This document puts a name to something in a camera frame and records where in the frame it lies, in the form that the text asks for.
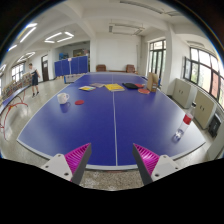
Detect dark door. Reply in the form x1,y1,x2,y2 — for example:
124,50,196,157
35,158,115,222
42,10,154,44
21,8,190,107
40,54,50,83

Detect colourful display rack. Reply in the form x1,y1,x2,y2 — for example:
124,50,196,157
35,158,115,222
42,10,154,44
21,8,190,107
0,71,33,101

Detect dark-framed wide window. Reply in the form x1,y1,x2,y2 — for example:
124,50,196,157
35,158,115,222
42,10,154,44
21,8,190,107
183,46,224,108

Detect black flat case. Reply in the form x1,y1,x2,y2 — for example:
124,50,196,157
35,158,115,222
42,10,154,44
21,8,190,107
121,82,140,90

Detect dark-framed tall window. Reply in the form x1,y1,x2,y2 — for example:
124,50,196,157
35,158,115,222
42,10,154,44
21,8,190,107
148,39,167,80

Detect blue table with red legs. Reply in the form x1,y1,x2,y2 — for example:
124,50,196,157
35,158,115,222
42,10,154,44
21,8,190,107
0,83,33,141

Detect brown armchair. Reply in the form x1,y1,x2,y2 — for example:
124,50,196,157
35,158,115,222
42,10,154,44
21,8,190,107
95,64,107,73
125,64,137,74

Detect white mug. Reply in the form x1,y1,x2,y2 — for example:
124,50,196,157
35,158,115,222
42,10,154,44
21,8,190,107
56,92,70,105

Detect brown cardboard box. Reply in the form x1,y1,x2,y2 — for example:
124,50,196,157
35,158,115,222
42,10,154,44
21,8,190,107
146,72,160,93

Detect white ceiling air conditioner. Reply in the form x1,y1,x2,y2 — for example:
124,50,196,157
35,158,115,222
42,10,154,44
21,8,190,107
108,22,145,36

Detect clear red-labelled drink bottle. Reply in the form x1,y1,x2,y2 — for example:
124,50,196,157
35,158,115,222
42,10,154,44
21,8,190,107
174,101,198,140

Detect white cabinet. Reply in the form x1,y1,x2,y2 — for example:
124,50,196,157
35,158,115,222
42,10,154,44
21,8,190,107
193,90,218,130
172,78,198,109

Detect blue partition boards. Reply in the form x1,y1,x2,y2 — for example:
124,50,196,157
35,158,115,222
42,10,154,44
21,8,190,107
54,55,89,78

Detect black floor appliance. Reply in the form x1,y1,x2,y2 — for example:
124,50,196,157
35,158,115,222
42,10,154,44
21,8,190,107
208,113,222,138

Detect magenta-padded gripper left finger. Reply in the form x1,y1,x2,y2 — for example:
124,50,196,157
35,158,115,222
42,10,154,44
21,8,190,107
40,142,93,186

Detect person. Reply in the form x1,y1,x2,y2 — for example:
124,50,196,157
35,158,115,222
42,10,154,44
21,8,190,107
27,63,41,98

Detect ceiling lights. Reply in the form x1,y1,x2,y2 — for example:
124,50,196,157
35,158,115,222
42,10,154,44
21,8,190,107
0,22,75,73

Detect thin yellow and blue book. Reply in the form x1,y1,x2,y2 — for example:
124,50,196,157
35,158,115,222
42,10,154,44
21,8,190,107
78,85,97,92

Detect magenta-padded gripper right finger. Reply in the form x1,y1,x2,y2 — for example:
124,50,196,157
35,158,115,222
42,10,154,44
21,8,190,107
131,143,184,186

